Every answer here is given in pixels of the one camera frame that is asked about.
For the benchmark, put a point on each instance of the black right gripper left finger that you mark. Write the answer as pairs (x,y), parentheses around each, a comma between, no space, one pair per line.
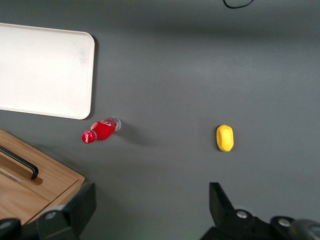
(75,215)

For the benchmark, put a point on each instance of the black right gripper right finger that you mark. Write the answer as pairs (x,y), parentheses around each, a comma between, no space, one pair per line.
(225,212)

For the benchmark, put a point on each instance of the red coke bottle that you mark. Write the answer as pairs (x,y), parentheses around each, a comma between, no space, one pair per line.
(101,130)

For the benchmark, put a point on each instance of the white rectangular tray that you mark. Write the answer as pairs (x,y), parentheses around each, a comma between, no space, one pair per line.
(42,72)

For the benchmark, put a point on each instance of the wooden box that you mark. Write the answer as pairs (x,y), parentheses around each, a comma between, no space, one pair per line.
(32,185)

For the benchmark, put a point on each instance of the yellow lemon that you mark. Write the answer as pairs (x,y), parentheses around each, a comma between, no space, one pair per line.
(224,138)

